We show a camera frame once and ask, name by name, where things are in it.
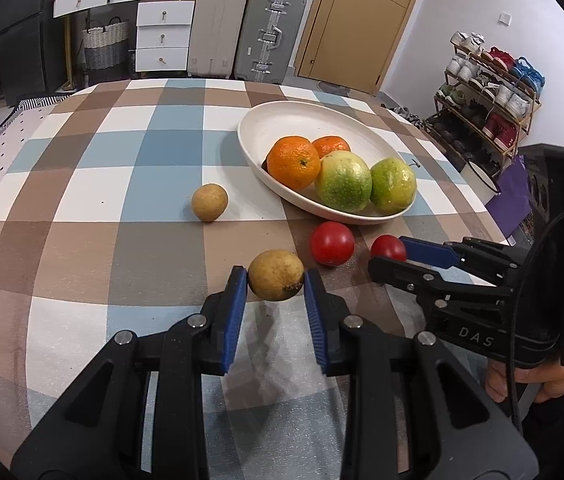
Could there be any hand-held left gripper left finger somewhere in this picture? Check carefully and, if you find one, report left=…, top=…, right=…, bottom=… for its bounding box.
left=11, top=265, right=249, bottom=480

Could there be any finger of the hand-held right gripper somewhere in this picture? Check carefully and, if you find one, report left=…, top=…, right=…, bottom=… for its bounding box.
left=398, top=235, right=526, bottom=283
left=367, top=255, right=511, bottom=308

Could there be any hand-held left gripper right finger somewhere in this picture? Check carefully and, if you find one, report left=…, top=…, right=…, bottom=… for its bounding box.
left=303, top=266, right=538, bottom=480

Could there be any red tomato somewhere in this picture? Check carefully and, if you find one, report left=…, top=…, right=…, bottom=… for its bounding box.
left=370, top=234, right=407, bottom=262
left=310, top=221, right=355, bottom=267

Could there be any large brown longan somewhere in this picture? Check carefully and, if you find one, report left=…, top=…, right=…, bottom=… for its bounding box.
left=247, top=250, right=305, bottom=302

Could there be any yellow green round fruit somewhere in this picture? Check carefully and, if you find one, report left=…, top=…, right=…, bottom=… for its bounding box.
left=370, top=157, right=417, bottom=214

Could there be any large green pink-blushed fruit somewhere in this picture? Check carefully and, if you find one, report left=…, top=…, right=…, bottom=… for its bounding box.
left=315, top=150, right=373, bottom=212

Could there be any orange mandarin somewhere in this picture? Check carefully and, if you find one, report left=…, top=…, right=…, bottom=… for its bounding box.
left=311, top=136, right=351, bottom=159
left=267, top=136, right=321, bottom=192

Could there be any cream round plate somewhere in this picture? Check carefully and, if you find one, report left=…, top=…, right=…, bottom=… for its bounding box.
left=238, top=101, right=417, bottom=225

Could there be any person's right hand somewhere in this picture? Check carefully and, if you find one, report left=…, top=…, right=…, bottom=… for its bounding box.
left=484, top=357, right=564, bottom=404

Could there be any white bucket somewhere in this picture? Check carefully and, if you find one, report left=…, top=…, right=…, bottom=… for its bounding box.
left=462, top=159, right=502, bottom=196

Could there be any purple bag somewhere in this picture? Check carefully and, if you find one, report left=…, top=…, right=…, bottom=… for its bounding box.
left=486, top=155, right=535, bottom=238

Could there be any small brown longan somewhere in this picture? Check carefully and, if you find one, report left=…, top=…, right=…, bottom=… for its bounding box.
left=191, top=183, right=229, bottom=222

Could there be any checkered tablecloth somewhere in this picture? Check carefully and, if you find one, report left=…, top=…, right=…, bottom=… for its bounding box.
left=0, top=77, right=512, bottom=480

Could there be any pile of worn sneakers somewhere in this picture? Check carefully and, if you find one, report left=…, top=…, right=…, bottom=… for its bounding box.
left=379, top=102, right=430, bottom=128

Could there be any row of assorted shoes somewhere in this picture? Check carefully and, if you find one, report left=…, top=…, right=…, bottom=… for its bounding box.
left=426, top=31, right=545, bottom=158

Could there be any wooden shoe rack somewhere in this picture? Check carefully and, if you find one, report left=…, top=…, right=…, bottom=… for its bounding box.
left=424, top=32, right=545, bottom=161

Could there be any wooden door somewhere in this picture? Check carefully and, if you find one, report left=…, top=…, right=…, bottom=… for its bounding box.
left=294, top=0, right=430, bottom=95

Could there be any beige suitcase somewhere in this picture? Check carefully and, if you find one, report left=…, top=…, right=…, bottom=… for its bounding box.
left=187, top=0, right=253, bottom=80

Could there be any silver suitcase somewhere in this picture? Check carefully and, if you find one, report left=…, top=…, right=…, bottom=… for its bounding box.
left=234, top=0, right=309, bottom=85

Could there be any white drawer desk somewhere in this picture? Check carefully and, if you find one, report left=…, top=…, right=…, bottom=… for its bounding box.
left=53, top=0, right=197, bottom=73

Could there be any striped floor mat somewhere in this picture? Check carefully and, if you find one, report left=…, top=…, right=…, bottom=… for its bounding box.
left=12, top=94, right=70, bottom=111

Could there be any woven laundry basket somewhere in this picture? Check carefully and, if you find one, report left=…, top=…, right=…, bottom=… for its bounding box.
left=81, top=19, right=130, bottom=72

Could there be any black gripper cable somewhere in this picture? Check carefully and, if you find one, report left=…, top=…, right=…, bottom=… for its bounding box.
left=504, top=210, right=564, bottom=433

